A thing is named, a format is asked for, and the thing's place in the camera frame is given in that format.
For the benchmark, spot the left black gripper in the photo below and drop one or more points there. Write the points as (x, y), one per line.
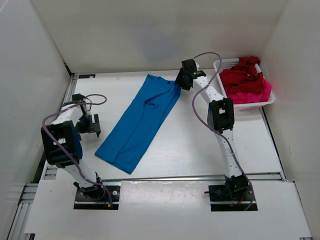
(94, 125)

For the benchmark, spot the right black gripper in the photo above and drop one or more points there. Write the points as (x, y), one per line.
(182, 80)

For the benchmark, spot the blue t shirt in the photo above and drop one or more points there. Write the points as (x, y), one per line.
(129, 140)

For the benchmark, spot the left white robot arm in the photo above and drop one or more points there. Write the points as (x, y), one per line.
(61, 137)

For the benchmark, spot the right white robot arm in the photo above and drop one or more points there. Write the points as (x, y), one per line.
(220, 120)

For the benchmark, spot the white plastic basket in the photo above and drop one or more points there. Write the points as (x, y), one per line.
(228, 63)

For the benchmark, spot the black label sticker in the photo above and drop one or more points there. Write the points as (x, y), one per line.
(86, 76)

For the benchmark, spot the dark red t shirt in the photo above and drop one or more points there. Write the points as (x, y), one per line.
(243, 77)

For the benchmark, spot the pink t shirt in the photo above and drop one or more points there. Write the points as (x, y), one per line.
(250, 98)

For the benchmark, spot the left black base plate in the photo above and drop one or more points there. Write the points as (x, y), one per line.
(82, 202)

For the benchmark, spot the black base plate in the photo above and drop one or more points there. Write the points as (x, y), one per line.
(220, 201)
(82, 202)

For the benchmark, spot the aluminium frame rail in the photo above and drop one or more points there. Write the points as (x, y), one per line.
(183, 150)

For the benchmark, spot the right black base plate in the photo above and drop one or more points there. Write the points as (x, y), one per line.
(220, 201)

